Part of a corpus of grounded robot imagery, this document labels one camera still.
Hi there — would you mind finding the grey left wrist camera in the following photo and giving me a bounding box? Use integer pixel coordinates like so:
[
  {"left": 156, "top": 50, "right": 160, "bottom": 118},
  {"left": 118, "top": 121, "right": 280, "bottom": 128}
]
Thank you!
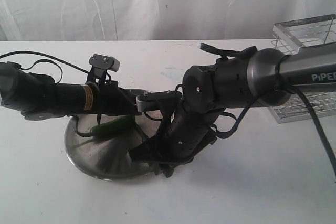
[{"left": 89, "top": 54, "right": 120, "bottom": 72}]

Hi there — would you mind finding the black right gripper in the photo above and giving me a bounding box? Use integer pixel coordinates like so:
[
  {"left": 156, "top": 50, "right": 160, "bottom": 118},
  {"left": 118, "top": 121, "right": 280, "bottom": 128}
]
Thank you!
[{"left": 129, "top": 129, "right": 217, "bottom": 178}]

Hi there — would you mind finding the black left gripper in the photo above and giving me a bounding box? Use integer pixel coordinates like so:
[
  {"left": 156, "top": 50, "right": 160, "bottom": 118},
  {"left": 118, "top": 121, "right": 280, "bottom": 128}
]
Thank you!
[{"left": 90, "top": 81, "right": 142, "bottom": 116}]

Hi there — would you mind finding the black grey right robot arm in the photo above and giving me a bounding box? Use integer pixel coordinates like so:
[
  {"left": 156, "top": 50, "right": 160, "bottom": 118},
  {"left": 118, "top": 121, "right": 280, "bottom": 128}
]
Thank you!
[{"left": 128, "top": 43, "right": 335, "bottom": 177}]

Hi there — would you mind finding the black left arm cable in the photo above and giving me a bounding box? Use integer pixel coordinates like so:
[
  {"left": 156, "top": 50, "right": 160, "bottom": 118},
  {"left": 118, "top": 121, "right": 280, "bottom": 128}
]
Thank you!
[{"left": 0, "top": 50, "right": 111, "bottom": 126}]

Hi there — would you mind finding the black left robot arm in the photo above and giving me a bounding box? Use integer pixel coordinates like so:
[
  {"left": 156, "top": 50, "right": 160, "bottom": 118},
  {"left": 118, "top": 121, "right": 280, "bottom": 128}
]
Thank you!
[{"left": 1, "top": 62, "right": 140, "bottom": 121}]

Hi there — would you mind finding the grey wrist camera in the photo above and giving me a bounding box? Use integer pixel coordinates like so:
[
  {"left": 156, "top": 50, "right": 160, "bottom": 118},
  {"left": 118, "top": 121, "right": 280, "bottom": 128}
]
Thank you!
[
  {"left": 89, "top": 54, "right": 120, "bottom": 72},
  {"left": 136, "top": 91, "right": 182, "bottom": 112}
]

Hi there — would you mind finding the chrome wire utensil rack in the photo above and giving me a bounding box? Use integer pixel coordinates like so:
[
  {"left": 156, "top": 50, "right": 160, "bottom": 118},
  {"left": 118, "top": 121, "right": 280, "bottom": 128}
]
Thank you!
[{"left": 269, "top": 14, "right": 335, "bottom": 123}]

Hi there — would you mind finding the white backdrop curtain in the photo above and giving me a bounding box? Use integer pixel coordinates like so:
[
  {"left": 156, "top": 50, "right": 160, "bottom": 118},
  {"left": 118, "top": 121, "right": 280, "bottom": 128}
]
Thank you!
[{"left": 1, "top": 0, "right": 335, "bottom": 41}]

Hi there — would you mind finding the green cucumber piece with stem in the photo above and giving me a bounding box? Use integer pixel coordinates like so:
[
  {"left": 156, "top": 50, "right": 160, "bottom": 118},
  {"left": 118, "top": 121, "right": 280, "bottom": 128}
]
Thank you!
[{"left": 75, "top": 115, "right": 135, "bottom": 138}]

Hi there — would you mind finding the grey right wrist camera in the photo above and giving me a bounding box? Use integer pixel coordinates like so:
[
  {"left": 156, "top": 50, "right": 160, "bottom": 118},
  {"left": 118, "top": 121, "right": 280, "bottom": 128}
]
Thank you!
[{"left": 136, "top": 91, "right": 182, "bottom": 112}]

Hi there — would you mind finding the round stainless steel plate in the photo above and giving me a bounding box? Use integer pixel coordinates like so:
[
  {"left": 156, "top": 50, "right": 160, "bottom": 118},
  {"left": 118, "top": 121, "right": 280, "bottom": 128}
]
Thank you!
[{"left": 65, "top": 114, "right": 160, "bottom": 180}]

